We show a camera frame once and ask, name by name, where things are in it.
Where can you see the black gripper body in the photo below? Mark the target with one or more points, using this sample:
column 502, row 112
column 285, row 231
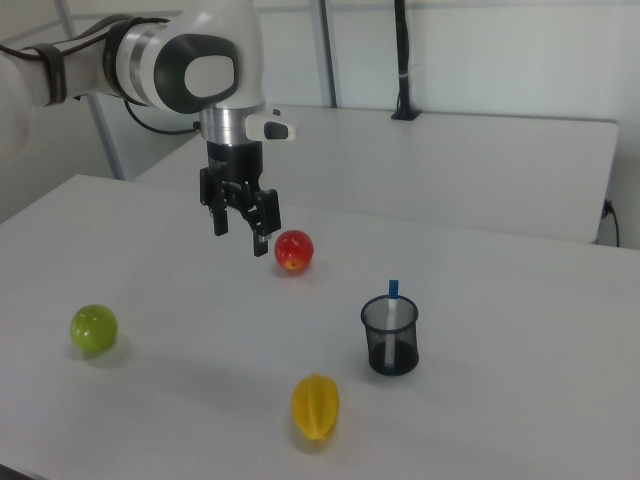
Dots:
column 235, row 165

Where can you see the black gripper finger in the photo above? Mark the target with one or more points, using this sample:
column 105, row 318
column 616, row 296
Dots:
column 220, row 220
column 267, row 215

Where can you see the white marker pen blue cap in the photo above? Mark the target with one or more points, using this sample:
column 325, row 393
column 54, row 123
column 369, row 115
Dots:
column 394, row 290

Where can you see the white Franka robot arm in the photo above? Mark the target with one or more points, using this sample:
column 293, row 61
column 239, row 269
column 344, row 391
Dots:
column 210, row 30

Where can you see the black mesh pen cup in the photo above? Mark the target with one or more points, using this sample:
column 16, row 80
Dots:
column 395, row 357

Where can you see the red toy apple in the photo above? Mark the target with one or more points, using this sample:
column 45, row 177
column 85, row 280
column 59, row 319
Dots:
column 294, row 250

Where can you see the green toy apple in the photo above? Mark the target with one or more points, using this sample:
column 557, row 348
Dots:
column 93, row 327

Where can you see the yellow toy starfruit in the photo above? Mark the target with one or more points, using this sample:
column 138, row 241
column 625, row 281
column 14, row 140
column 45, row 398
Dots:
column 316, row 406

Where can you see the black pole with clamp base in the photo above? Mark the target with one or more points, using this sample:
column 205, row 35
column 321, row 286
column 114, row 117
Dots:
column 402, row 50

